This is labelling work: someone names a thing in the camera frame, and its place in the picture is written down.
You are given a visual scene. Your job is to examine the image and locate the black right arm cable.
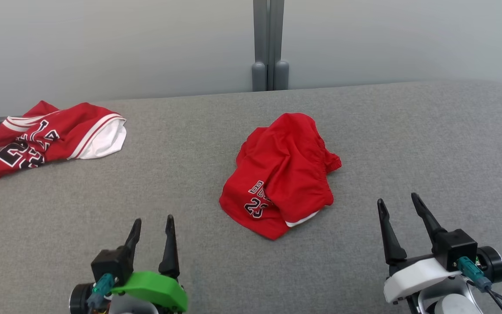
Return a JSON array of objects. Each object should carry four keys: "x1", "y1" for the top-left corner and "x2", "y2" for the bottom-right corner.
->
[{"x1": 456, "y1": 256, "x2": 502, "y2": 314}]

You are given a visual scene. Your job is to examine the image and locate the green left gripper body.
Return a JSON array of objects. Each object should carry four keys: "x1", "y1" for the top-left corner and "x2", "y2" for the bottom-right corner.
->
[{"x1": 69, "y1": 271, "x2": 188, "y2": 314}]

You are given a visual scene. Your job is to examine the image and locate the red basketball shorts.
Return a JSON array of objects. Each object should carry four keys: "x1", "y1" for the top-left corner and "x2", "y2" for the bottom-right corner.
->
[{"x1": 219, "y1": 113, "x2": 343, "y2": 241}]

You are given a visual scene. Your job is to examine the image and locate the grey partition post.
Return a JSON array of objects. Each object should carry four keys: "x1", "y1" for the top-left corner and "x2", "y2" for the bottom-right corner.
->
[{"x1": 251, "y1": 0, "x2": 290, "y2": 92}]

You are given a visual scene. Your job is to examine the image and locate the red basketball jersey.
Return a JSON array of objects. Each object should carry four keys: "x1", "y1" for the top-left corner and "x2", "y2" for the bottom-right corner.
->
[{"x1": 0, "y1": 100, "x2": 128, "y2": 188}]

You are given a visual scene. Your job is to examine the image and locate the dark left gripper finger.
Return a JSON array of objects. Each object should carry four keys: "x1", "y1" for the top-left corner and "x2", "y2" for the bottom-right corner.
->
[
  {"x1": 159, "y1": 214, "x2": 180, "y2": 280},
  {"x1": 124, "y1": 218, "x2": 142, "y2": 263}
]

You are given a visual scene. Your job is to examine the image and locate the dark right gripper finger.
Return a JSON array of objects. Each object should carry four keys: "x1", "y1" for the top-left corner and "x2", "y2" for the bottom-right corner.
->
[
  {"x1": 410, "y1": 192, "x2": 448, "y2": 254},
  {"x1": 377, "y1": 198, "x2": 408, "y2": 265}
]

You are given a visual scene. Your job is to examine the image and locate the grey fabric sofa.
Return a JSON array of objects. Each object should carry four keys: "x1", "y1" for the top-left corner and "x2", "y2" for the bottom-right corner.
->
[{"x1": 0, "y1": 80, "x2": 502, "y2": 314}]

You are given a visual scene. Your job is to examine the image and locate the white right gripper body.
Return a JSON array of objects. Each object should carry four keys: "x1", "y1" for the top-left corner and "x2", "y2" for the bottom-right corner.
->
[{"x1": 383, "y1": 246, "x2": 502, "y2": 304}]

